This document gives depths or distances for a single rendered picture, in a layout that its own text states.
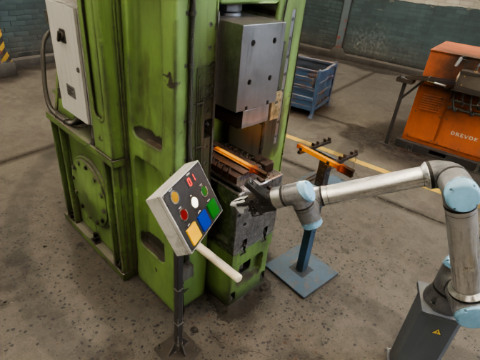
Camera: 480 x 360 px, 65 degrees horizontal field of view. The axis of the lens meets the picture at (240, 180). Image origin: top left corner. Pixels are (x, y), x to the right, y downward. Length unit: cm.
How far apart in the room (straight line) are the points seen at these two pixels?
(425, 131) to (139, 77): 406
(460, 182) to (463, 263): 38
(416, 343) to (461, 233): 84
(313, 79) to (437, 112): 169
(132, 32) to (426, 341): 215
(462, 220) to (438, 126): 376
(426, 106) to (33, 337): 469
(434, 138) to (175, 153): 407
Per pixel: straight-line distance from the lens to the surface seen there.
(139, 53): 204
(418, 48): 939
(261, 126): 230
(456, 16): 922
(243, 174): 207
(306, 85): 573
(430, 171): 167
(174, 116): 179
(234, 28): 177
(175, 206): 153
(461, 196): 157
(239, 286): 259
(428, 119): 533
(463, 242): 171
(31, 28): 781
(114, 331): 258
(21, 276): 306
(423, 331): 226
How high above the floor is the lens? 203
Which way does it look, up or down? 31 degrees down
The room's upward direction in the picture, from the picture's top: 6 degrees clockwise
